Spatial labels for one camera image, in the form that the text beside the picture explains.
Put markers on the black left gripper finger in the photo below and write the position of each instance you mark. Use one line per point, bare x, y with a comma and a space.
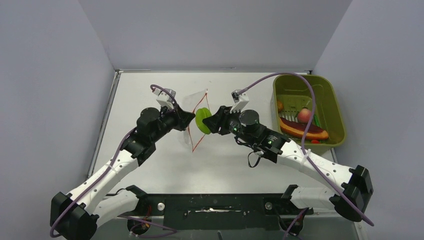
180, 112
184, 122

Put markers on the olive green plastic tub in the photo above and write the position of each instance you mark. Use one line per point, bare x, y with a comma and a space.
312, 108

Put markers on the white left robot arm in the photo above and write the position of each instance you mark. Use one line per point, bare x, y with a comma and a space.
78, 214

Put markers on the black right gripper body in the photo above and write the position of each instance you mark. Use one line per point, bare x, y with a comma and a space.
231, 122

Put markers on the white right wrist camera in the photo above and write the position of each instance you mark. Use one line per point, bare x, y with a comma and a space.
240, 100

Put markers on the clear zip top bag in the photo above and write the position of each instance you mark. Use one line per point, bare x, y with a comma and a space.
195, 102

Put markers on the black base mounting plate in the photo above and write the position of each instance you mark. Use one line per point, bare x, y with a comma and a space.
218, 211

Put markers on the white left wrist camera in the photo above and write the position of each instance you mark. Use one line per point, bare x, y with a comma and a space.
163, 99

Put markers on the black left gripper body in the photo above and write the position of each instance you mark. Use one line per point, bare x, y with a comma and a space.
169, 120

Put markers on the pink toy peach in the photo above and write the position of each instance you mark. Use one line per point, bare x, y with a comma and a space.
304, 115

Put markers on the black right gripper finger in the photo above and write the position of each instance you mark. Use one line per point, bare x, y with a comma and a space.
220, 115
212, 125

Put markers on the brown toy potato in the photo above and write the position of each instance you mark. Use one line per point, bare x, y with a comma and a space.
280, 106

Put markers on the green toy chili pepper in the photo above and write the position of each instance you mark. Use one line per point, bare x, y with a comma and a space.
316, 120

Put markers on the green toy starfruit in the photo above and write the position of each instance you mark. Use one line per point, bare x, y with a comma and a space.
200, 115

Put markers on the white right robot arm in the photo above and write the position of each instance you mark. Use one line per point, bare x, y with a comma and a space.
347, 190

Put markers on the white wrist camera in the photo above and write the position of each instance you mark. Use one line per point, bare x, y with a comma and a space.
240, 100
163, 99

